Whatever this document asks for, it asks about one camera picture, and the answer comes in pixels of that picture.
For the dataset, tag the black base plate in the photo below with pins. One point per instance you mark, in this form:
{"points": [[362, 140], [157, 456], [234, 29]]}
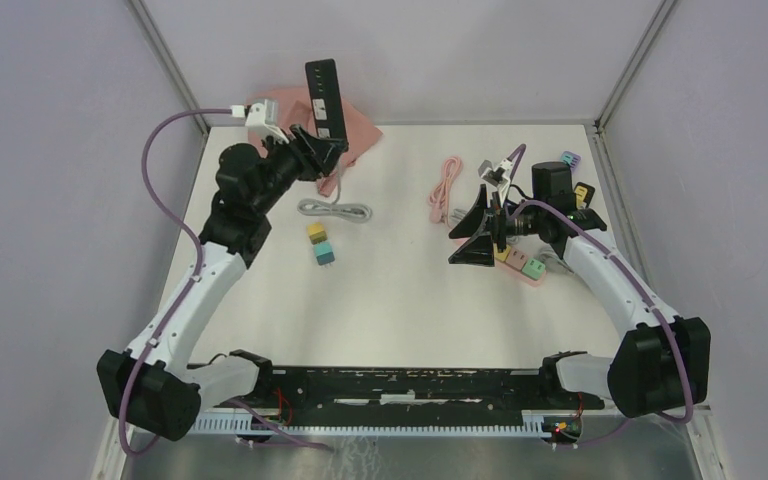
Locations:
{"points": [[308, 396]]}

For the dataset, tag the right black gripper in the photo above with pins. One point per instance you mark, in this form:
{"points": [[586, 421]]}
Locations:
{"points": [[478, 249]]}

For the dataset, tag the black power strip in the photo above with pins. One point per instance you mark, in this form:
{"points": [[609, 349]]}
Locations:
{"points": [[592, 192], [325, 98]]}

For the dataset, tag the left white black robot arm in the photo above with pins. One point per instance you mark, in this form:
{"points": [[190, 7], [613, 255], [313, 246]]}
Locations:
{"points": [[149, 384]]}

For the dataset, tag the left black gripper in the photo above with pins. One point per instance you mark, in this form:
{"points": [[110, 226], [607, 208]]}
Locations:
{"points": [[304, 149]]}

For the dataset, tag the yellow adapter on pink strip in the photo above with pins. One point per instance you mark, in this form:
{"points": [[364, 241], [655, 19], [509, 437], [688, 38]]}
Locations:
{"points": [[501, 254]]}

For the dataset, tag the pink cloth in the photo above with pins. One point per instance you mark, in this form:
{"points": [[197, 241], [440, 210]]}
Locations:
{"points": [[294, 107]]}

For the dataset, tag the yellow plug adapter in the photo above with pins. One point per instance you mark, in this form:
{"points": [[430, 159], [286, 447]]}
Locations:
{"points": [[316, 233]]}

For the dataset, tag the purple power strip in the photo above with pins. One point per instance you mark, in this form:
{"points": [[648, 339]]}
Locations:
{"points": [[571, 159]]}

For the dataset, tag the teal plug adapter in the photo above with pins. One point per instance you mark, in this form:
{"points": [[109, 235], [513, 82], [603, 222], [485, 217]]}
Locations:
{"points": [[324, 254]]}

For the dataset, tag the pink power strip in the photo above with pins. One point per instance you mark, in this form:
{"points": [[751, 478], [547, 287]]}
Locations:
{"points": [[518, 274]]}

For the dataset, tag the yellow adapter on black strip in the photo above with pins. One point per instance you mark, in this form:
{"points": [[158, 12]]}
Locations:
{"points": [[581, 193]]}

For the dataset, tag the pink plug adapter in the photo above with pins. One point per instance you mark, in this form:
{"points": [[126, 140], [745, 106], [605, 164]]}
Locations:
{"points": [[516, 259]]}

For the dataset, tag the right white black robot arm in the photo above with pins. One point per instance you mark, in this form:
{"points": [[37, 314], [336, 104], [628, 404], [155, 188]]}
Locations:
{"points": [[662, 363]]}

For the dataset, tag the white cable duct rail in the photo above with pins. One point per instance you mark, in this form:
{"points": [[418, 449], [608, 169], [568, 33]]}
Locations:
{"points": [[233, 422]]}

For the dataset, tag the green plug adapter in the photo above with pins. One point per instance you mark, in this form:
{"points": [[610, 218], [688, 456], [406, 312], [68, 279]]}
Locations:
{"points": [[534, 269]]}

